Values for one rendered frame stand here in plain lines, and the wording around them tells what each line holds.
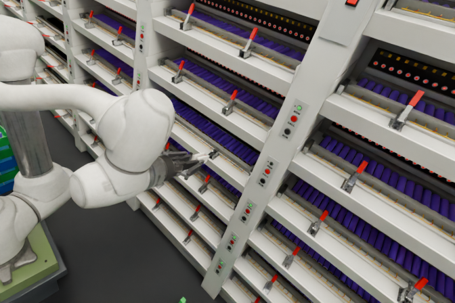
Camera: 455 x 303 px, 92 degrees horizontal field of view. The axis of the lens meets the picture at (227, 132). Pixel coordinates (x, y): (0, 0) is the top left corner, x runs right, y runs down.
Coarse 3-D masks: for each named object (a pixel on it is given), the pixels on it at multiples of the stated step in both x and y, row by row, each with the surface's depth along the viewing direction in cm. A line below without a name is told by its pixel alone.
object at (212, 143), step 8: (184, 120) 98; (192, 128) 95; (192, 136) 94; (200, 136) 93; (208, 144) 91; (216, 144) 90; (224, 152) 87; (232, 160) 86; (240, 160) 85; (248, 168) 83
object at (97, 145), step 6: (78, 132) 160; (84, 132) 164; (90, 132) 166; (84, 138) 163; (90, 138) 163; (96, 138) 156; (90, 144) 159; (96, 144) 158; (102, 144) 160; (96, 150) 156; (102, 150) 156
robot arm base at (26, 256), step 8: (24, 248) 85; (16, 256) 82; (24, 256) 84; (32, 256) 86; (8, 264) 80; (16, 264) 82; (24, 264) 84; (0, 272) 78; (8, 272) 78; (8, 280) 78
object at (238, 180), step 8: (168, 96) 112; (184, 104) 110; (208, 120) 103; (176, 128) 98; (176, 136) 95; (184, 136) 94; (184, 144) 94; (192, 144) 92; (200, 144) 92; (192, 152) 93; (200, 152) 89; (208, 152) 89; (256, 152) 92; (208, 160) 87; (216, 160) 87; (224, 160) 87; (216, 168) 86; (224, 168) 84; (232, 168) 85; (224, 176) 85; (232, 176) 82; (240, 176) 83; (248, 176) 83; (232, 184) 84; (240, 184) 80
